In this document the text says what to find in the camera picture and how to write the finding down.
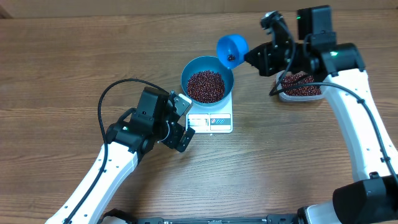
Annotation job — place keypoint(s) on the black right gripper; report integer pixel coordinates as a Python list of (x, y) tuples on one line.
[(265, 68)]

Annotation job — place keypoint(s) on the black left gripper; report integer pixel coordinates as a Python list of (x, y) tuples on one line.
[(173, 142)]

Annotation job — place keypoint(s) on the blue plastic measuring scoop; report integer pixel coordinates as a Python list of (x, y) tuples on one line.
[(234, 44)]

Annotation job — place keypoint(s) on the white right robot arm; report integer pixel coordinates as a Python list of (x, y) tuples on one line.
[(339, 71)]

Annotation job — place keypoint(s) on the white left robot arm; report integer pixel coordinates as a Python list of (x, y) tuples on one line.
[(133, 135)]

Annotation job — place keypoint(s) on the red beans in scoop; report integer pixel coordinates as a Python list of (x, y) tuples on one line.
[(231, 58)]

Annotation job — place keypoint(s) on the white digital kitchen scale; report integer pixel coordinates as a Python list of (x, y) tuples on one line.
[(211, 119)]

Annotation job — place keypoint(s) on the teal metal bowl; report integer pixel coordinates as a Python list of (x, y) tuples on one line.
[(207, 63)]

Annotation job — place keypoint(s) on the red beans in bowl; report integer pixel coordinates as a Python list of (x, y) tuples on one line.
[(206, 87)]

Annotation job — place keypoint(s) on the clear plastic container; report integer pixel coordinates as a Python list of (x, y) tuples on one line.
[(296, 99)]

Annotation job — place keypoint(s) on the red beans in container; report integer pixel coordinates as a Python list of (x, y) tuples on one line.
[(300, 79)]

